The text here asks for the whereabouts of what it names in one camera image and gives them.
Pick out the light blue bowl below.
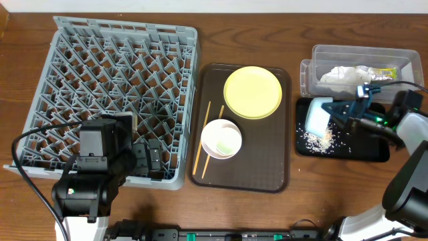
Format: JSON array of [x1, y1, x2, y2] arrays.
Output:
[[304, 97, 333, 139]]

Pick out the black waste tray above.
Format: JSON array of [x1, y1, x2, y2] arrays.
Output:
[[295, 98, 390, 163]]

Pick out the left wooden chopstick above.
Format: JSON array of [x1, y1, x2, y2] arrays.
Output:
[[192, 101, 211, 175]]

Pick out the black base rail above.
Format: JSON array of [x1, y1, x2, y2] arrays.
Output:
[[102, 220, 338, 241]]

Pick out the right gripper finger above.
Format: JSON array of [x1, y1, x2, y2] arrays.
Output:
[[321, 101, 354, 129], [356, 84, 381, 110]]

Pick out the pink white bowl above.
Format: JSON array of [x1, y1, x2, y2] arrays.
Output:
[[202, 119, 243, 159]]

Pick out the yellow plate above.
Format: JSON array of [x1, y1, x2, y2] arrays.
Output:
[[223, 66, 282, 120]]

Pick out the white napkin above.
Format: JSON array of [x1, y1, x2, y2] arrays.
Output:
[[320, 66, 372, 85]]

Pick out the dark brown serving tray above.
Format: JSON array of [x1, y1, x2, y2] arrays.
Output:
[[188, 64, 293, 193]]

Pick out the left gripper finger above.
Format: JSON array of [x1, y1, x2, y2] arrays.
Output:
[[148, 139, 164, 179], [132, 143, 148, 175]]

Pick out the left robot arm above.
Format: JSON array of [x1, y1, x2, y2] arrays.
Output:
[[51, 112, 162, 240]]

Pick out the rice grains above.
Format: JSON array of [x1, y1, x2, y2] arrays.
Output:
[[296, 123, 352, 155]]

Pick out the clear plastic bin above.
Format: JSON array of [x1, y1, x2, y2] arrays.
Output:
[[300, 44, 424, 104]]

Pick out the small white green cup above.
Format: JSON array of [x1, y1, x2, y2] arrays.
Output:
[[215, 127, 242, 155]]

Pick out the green orange snack wrapper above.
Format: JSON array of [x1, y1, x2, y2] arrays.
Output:
[[368, 67, 397, 81]]

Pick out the grey plastic dishwasher rack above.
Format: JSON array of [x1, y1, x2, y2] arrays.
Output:
[[17, 16, 200, 190]]

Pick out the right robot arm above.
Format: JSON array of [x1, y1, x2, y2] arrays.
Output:
[[320, 84, 427, 240]]

